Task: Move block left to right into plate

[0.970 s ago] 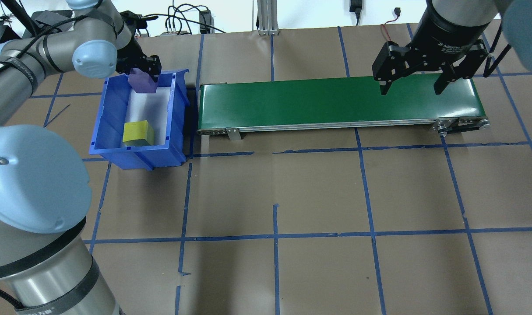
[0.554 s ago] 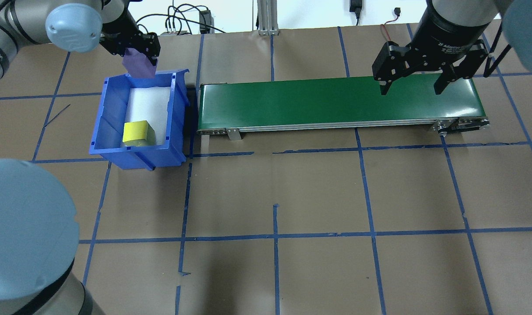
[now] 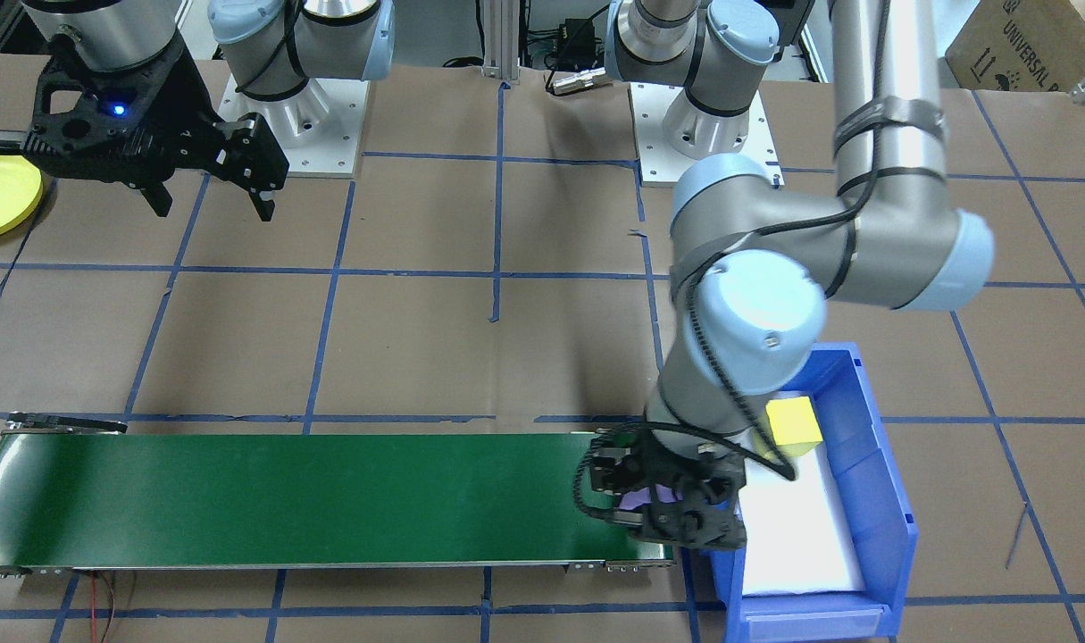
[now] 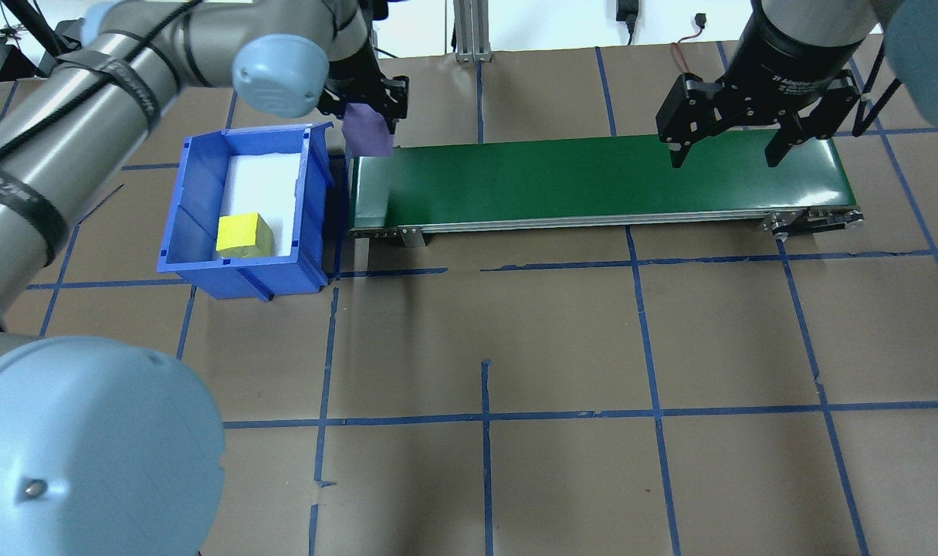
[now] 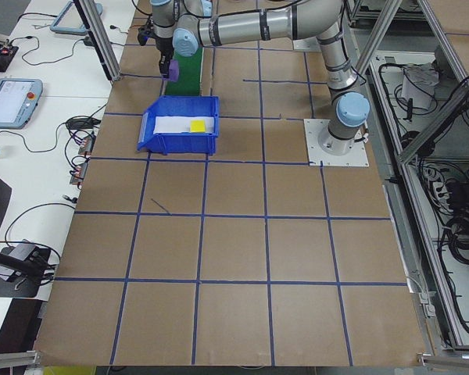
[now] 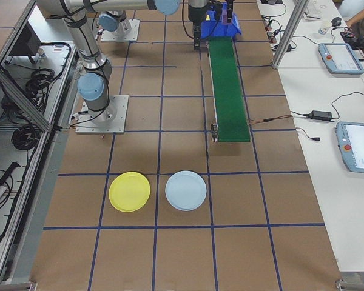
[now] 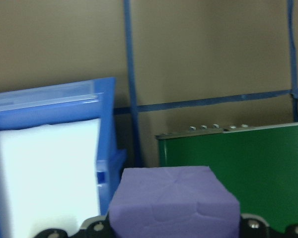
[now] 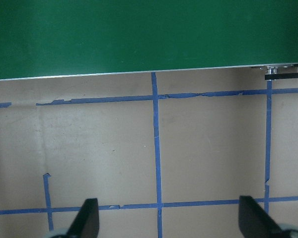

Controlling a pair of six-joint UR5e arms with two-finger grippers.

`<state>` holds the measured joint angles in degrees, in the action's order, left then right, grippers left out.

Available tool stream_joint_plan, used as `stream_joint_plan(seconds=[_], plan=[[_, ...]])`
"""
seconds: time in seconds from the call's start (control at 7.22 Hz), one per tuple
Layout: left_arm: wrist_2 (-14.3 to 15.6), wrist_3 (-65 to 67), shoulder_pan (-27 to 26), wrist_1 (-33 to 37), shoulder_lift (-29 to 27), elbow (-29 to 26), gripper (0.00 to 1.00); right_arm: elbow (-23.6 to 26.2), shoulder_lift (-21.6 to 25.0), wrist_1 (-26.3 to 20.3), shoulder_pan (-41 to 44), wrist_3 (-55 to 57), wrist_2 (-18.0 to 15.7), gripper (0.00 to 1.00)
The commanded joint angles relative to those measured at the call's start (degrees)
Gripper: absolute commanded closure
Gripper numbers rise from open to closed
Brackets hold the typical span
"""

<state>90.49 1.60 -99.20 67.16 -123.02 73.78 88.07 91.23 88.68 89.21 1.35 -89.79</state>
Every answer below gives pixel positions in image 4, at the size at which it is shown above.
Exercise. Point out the purple foam block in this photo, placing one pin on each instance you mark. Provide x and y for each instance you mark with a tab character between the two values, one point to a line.
368	131

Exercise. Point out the yellow foam block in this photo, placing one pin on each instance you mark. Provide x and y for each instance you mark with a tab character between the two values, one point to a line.
241	234

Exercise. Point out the green conveyor belt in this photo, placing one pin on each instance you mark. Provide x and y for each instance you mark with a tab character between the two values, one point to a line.
592	181

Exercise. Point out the black power adapter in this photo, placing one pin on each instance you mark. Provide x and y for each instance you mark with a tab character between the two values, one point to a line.
628	11

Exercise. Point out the blue plastic storage bin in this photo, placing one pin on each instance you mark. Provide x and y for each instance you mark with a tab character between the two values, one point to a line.
198	201

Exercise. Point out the aluminium extrusion post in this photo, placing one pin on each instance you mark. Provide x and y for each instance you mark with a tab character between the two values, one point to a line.
472	31

